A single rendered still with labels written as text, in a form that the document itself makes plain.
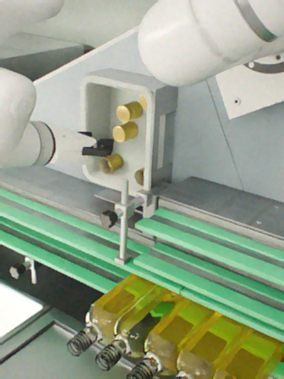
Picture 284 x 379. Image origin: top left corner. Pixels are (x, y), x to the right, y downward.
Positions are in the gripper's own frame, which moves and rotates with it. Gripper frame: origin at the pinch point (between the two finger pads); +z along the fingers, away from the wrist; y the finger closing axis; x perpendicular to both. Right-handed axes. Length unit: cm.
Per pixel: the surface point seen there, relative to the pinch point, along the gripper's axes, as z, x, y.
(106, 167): 10.9, -6.7, -4.1
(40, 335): -7.1, -38.3, 1.2
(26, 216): -0.7, -19.5, -13.6
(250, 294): 0.4, -16.0, 36.7
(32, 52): 52, 12, -71
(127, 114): 5.9, 6.3, 2.1
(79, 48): 74, 16, -71
